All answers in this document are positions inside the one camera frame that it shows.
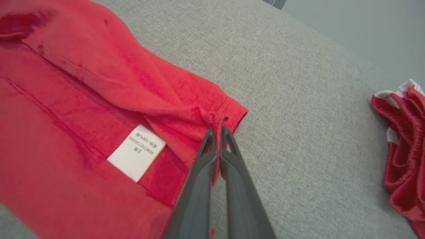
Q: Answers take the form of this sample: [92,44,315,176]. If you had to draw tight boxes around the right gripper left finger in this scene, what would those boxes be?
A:
[162,127,220,239]

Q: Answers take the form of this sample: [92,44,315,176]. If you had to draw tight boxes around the grey metal partition post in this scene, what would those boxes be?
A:
[262,0,287,10]

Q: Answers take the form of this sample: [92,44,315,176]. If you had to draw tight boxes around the red shorts with white band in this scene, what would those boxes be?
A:
[371,79,425,239]

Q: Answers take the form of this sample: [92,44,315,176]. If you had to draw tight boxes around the red basketball jersey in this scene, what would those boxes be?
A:
[0,0,249,239]

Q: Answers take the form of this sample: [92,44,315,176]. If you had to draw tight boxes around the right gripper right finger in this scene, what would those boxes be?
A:
[219,126,276,239]

